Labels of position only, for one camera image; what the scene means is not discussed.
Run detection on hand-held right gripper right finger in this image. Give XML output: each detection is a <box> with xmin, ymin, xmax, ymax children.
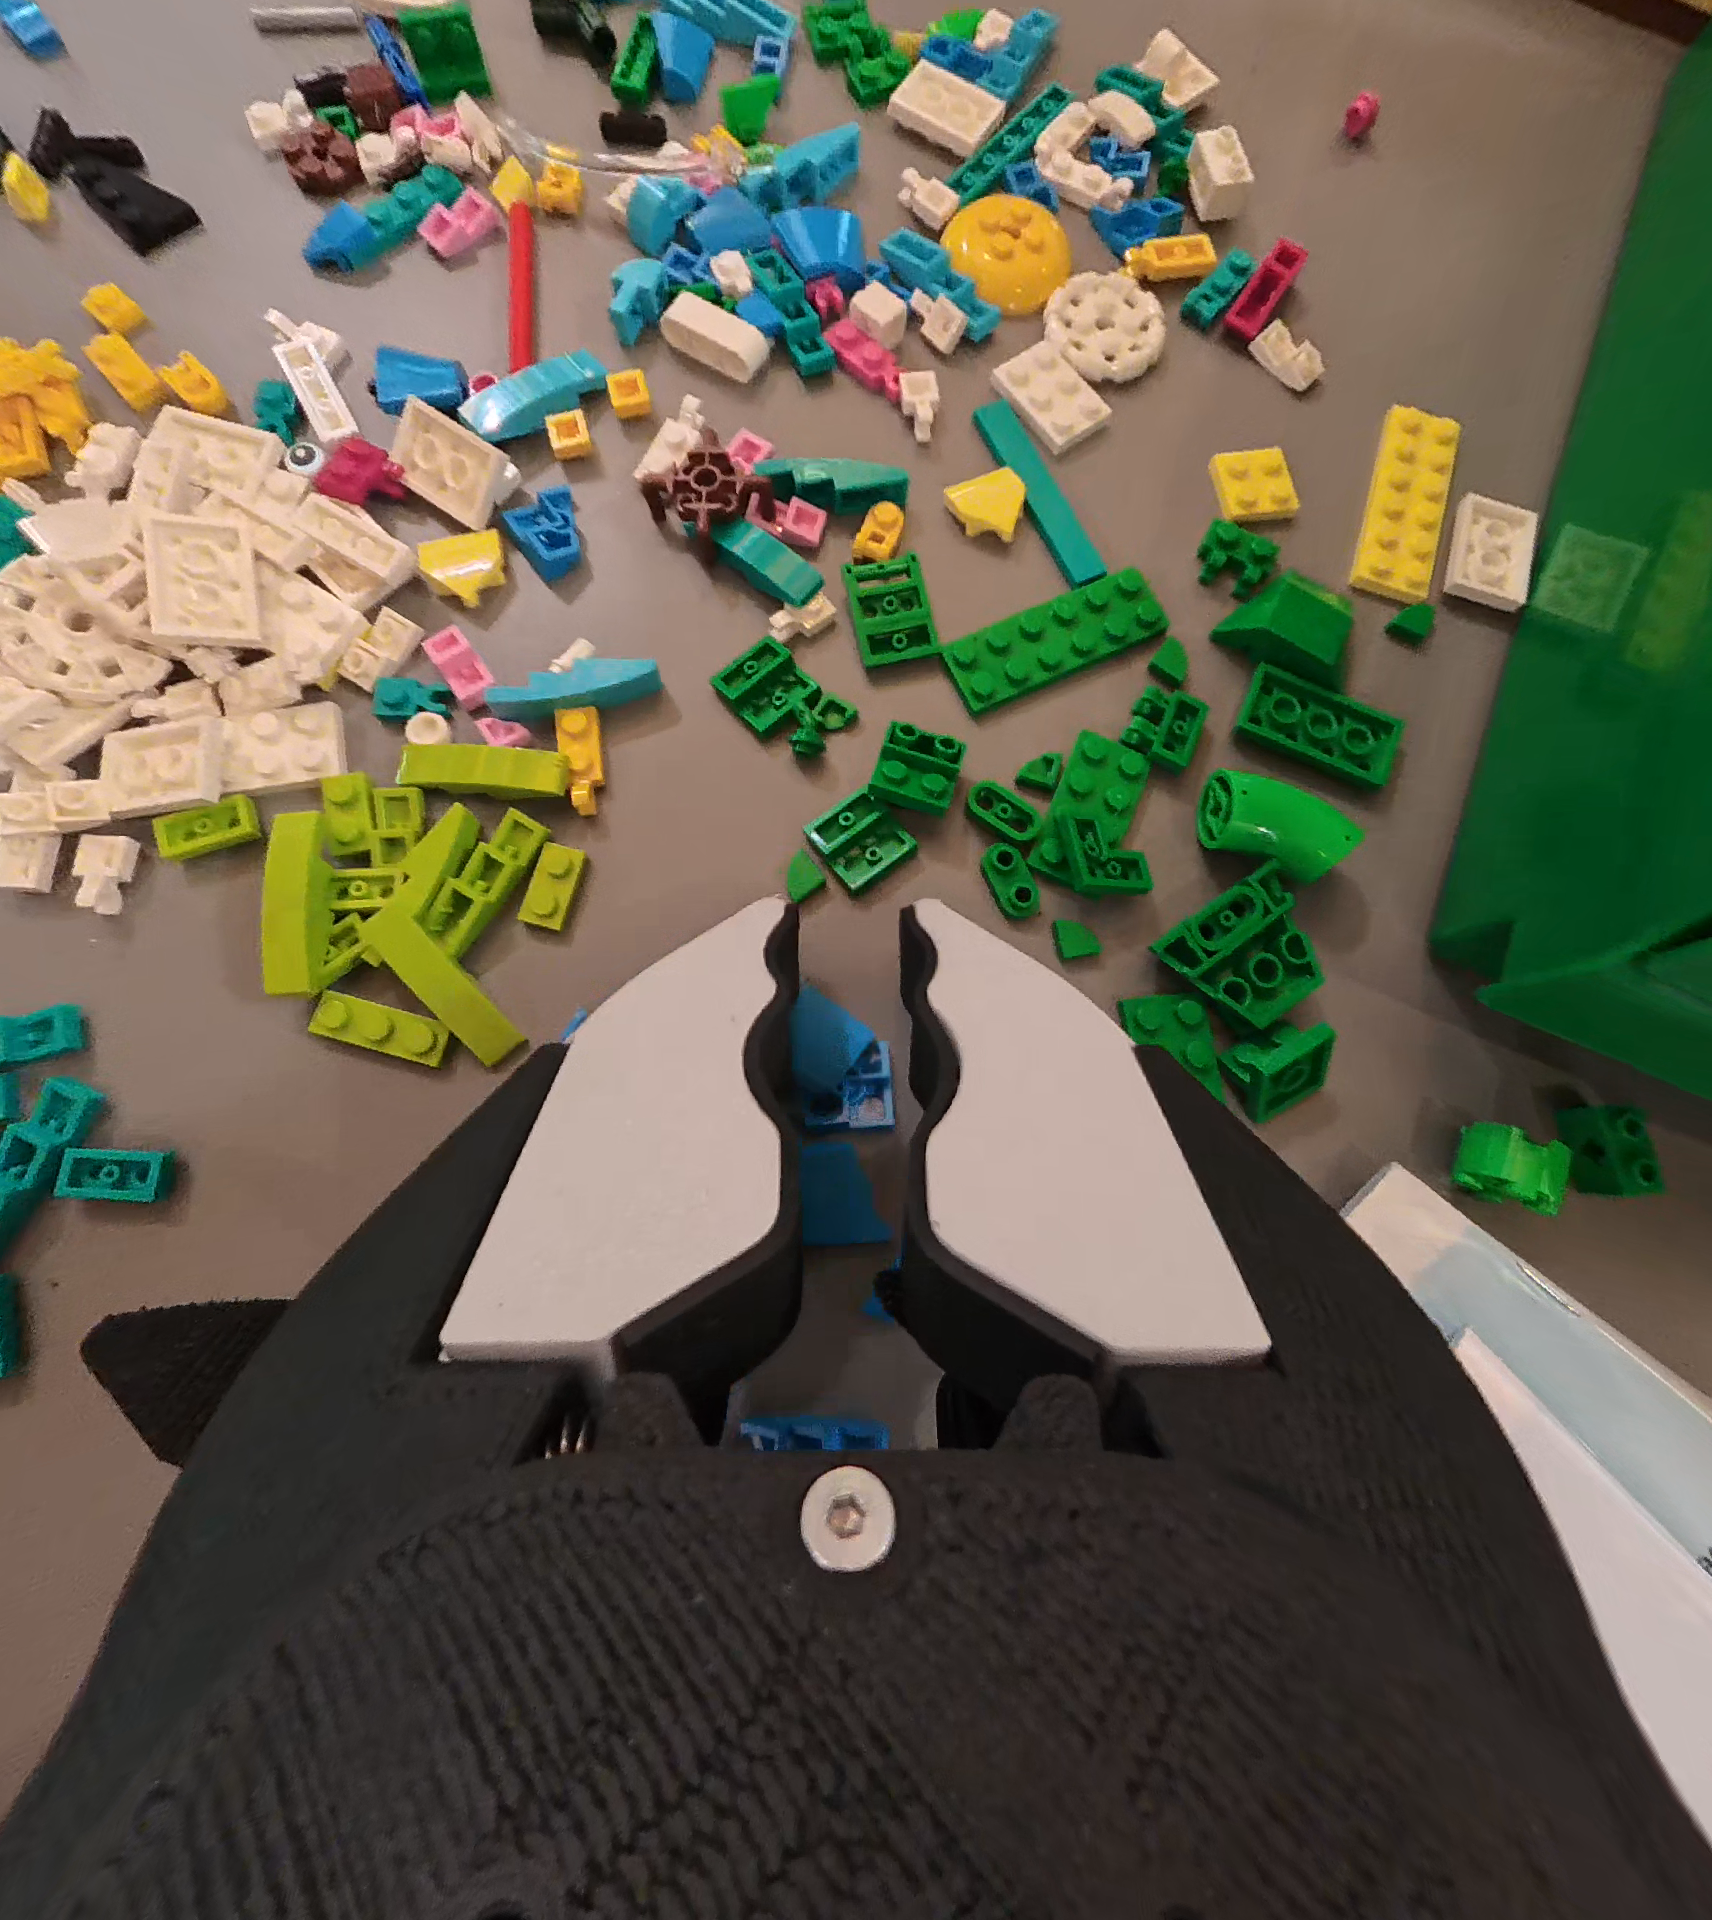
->
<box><xmin>895</xmin><ymin>900</ymin><xmax>1275</xmax><ymax>1376</ymax></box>

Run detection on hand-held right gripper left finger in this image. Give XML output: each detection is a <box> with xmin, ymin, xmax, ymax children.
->
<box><xmin>435</xmin><ymin>895</ymin><xmax>808</xmax><ymax>1376</ymax></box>

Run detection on blue curved lego brick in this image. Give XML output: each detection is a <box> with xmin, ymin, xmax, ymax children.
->
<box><xmin>790</xmin><ymin>982</ymin><xmax>898</xmax><ymax>1129</ymax></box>

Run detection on pile of lime lego pieces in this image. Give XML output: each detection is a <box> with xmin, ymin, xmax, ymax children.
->
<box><xmin>149</xmin><ymin>740</ymin><xmax>592</xmax><ymax>1071</ymax></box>

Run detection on bright green rounded lego piece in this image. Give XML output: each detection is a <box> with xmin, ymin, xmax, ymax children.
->
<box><xmin>1449</xmin><ymin>1120</ymin><xmax>1576</xmax><ymax>1218</ymax></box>

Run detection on pile of green lego pieces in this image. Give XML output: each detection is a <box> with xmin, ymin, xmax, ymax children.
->
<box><xmin>710</xmin><ymin>516</ymin><xmax>1408</xmax><ymax>1128</ymax></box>

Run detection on group of teal lego plates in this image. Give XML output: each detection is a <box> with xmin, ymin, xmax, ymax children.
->
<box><xmin>0</xmin><ymin>1001</ymin><xmax>180</xmax><ymax>1391</ymax></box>

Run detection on closed lego instruction booklets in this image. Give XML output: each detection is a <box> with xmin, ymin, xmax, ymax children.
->
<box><xmin>1342</xmin><ymin>1159</ymin><xmax>1712</xmax><ymax>1920</ymax></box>

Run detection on long teal lego tile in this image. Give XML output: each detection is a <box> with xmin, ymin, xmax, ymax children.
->
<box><xmin>970</xmin><ymin>396</ymin><xmax>1108</xmax><ymax>587</ymax></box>

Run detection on brown lego connector piece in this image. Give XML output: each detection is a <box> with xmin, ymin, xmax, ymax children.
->
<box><xmin>640</xmin><ymin>431</ymin><xmax>777</xmax><ymax>544</ymax></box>

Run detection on square yellow lego plate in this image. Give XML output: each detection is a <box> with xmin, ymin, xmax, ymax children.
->
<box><xmin>1208</xmin><ymin>444</ymin><xmax>1305</xmax><ymax>526</ymax></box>

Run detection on pile of white lego pieces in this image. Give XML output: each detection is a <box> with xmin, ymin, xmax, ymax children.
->
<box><xmin>0</xmin><ymin>401</ymin><xmax>425</xmax><ymax>920</ymax></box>

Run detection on square white lego plate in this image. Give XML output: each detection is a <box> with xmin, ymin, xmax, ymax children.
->
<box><xmin>1438</xmin><ymin>490</ymin><xmax>1542</xmax><ymax>614</ymax></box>

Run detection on long yellow lego plate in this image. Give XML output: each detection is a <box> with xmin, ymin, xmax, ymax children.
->
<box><xmin>1346</xmin><ymin>401</ymin><xmax>1463</xmax><ymax>605</ymax></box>

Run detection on pile of mixed lego pieces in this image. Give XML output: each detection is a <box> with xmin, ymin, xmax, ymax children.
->
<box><xmin>243</xmin><ymin>0</ymin><xmax>1325</xmax><ymax>459</ymax></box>

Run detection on pile of yellow lego pieces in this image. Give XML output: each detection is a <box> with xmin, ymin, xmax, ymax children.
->
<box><xmin>0</xmin><ymin>224</ymin><xmax>232</xmax><ymax>519</ymax></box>

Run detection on group of black lego wedges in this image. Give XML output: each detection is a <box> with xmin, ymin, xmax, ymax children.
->
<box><xmin>0</xmin><ymin>67</ymin><xmax>204</xmax><ymax>256</ymax></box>

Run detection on large green plastic lid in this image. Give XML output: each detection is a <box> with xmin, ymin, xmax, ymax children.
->
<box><xmin>1426</xmin><ymin>0</ymin><xmax>1712</xmax><ymax>1145</ymax></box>

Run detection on dark green lego bracket piece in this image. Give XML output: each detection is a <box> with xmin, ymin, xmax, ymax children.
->
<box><xmin>1552</xmin><ymin>1100</ymin><xmax>1665</xmax><ymax>1199</ymax></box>

